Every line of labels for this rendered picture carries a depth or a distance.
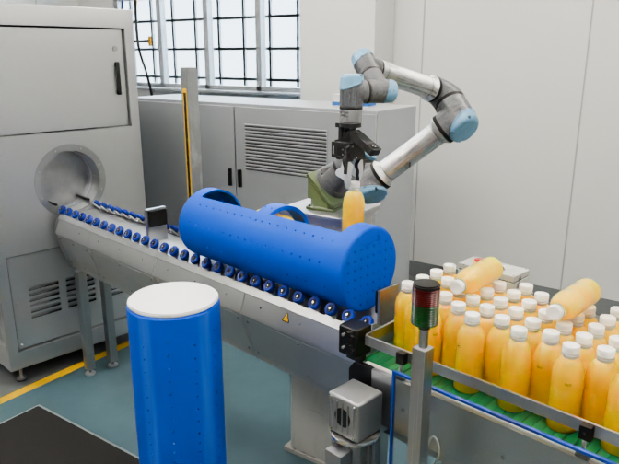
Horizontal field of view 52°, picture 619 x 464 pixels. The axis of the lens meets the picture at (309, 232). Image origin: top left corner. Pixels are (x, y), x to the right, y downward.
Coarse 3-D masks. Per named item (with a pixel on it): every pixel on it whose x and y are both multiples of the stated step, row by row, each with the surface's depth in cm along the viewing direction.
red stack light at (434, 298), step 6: (414, 288) 144; (414, 294) 143; (420, 294) 142; (426, 294) 141; (432, 294) 142; (438, 294) 143; (414, 300) 144; (420, 300) 142; (426, 300) 142; (432, 300) 142; (438, 300) 143; (420, 306) 143; (426, 306) 142; (432, 306) 142
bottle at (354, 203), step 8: (352, 192) 207; (360, 192) 208; (344, 200) 209; (352, 200) 207; (360, 200) 207; (344, 208) 209; (352, 208) 207; (360, 208) 208; (344, 216) 210; (352, 216) 208; (360, 216) 209; (344, 224) 210; (352, 224) 209
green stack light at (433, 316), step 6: (414, 306) 144; (438, 306) 144; (414, 312) 144; (420, 312) 143; (426, 312) 143; (432, 312) 143; (438, 312) 145; (414, 318) 145; (420, 318) 143; (426, 318) 143; (432, 318) 143; (414, 324) 145; (420, 324) 144; (426, 324) 143; (432, 324) 144
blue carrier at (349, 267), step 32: (224, 192) 262; (192, 224) 246; (224, 224) 233; (256, 224) 223; (288, 224) 214; (224, 256) 237; (256, 256) 221; (288, 256) 209; (320, 256) 200; (352, 256) 196; (384, 256) 208; (320, 288) 203; (352, 288) 199
